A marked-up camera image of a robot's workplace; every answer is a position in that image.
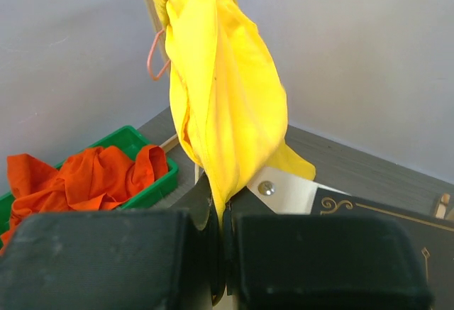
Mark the orange shorts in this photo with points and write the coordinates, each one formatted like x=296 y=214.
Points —
x=96 y=179

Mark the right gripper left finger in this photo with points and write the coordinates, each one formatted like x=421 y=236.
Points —
x=124 y=259

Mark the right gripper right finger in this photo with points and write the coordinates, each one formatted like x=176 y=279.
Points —
x=296 y=261

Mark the pink wire hanger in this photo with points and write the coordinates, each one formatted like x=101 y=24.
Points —
x=157 y=58

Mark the black hardcover book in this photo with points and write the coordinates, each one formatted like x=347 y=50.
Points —
x=431 y=237

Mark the wooden clothes rack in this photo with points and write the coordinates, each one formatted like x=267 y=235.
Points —
x=159 y=44

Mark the yellow shorts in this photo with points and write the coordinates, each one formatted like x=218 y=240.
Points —
x=228 y=105

